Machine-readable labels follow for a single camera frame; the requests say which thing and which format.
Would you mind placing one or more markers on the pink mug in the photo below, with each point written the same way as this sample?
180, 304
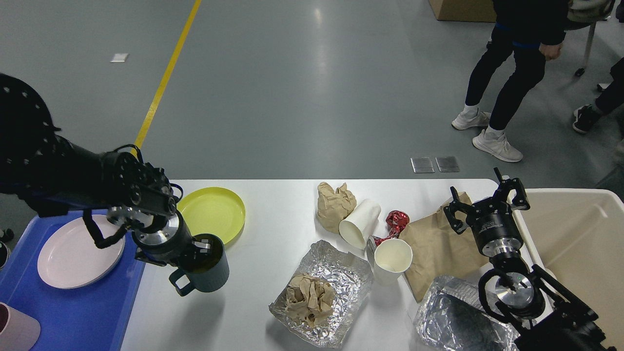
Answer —
18, 331

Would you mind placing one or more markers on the flat brown paper bag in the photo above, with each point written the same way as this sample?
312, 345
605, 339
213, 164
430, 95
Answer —
437, 250

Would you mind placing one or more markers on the crumpled aluminium foil sheet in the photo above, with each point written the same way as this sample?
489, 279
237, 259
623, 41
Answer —
350, 276

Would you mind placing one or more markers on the pink plate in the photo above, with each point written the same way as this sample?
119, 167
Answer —
70, 259

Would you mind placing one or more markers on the metal floor plate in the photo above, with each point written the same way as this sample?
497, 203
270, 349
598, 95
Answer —
448, 164
422, 165

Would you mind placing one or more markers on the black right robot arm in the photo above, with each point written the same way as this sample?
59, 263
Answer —
546, 314

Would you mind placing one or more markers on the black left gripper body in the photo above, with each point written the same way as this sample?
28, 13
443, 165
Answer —
168, 242

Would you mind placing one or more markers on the upright white paper cup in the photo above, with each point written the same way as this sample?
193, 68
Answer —
391, 259

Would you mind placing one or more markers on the aluminium foil tray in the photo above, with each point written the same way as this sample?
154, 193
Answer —
450, 318

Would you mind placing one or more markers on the beige plastic bin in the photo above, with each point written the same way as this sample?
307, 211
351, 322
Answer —
578, 236

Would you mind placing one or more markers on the lying white paper cup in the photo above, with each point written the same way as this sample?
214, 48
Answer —
357, 227

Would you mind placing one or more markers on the right metal floor plate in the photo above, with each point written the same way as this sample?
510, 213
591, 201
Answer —
448, 164

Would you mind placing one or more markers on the dark teal mug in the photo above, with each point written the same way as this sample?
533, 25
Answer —
202, 272

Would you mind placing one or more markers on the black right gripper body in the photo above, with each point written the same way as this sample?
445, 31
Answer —
496, 233

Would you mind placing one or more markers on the crumpled brown paper ball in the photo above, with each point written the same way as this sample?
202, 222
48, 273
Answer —
309, 299

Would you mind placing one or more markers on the red foil wrapper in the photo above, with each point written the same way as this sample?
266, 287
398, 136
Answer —
397, 222

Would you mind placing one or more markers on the yellow plate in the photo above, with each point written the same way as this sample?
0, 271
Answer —
214, 210

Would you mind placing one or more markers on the seated person in black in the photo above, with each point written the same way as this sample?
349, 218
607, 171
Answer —
611, 98

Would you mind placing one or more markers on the crumpled brown paper bag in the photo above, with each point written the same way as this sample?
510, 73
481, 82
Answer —
334, 205

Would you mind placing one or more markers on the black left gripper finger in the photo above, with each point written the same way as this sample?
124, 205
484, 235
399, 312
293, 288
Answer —
142, 256
204, 245

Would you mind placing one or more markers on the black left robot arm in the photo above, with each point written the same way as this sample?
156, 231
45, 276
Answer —
117, 191

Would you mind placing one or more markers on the person in black leggings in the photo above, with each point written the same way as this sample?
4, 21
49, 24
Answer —
530, 31

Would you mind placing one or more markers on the left metal floor plate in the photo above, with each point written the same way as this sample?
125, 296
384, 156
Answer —
422, 165

